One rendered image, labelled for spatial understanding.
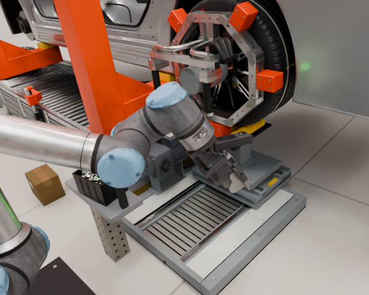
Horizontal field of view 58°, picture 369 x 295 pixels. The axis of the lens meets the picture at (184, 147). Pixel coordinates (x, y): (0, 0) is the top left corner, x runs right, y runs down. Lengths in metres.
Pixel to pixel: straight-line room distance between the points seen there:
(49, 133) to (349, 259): 1.54
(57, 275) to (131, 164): 0.94
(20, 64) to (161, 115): 2.98
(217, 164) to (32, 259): 0.69
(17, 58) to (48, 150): 2.96
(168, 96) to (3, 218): 0.65
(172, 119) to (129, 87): 1.16
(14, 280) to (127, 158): 0.62
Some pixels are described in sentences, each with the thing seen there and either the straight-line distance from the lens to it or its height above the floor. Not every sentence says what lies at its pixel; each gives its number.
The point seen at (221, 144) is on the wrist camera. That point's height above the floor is 0.94.
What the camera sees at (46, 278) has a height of 0.30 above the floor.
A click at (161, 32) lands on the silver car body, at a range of 2.03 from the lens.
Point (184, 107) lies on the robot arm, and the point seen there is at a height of 1.06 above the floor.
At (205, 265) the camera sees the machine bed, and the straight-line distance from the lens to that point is 1.69.
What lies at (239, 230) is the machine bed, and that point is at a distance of 1.84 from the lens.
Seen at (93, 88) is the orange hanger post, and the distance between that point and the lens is 1.79.
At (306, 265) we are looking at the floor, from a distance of 1.82.
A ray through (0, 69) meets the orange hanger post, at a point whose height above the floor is 0.62.
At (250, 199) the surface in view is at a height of 0.14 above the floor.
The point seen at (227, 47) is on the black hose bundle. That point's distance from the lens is 1.45.
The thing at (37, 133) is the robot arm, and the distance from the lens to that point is 0.76.
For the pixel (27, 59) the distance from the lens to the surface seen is 3.70.
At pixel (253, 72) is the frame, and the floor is 0.89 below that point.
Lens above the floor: 1.38
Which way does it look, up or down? 30 degrees down
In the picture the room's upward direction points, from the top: 8 degrees counter-clockwise
